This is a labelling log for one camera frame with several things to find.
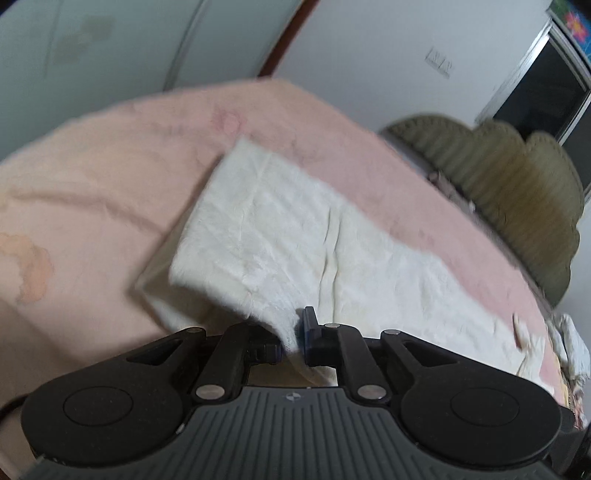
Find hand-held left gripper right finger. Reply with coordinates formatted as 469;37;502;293
299;306;457;407

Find pink floral bed sheet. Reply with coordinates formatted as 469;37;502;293
0;78;571;480

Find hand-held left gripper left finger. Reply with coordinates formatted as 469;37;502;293
126;322;283;406

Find pale sliding wardrobe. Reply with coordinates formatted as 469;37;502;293
0;0;306;162

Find white crumpled cloth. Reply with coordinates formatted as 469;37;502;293
547;314;591;430

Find window with metal frame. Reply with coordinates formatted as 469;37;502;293
477;9;591;162

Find colourful floral curtain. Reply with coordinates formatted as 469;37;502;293
547;0;591;44

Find white pants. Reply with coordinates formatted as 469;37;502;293
136;137;555;388

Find brown wooden wardrobe frame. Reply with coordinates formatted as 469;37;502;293
256;0;320;80

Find olive green quilted headboard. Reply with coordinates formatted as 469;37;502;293
382;113;585;309

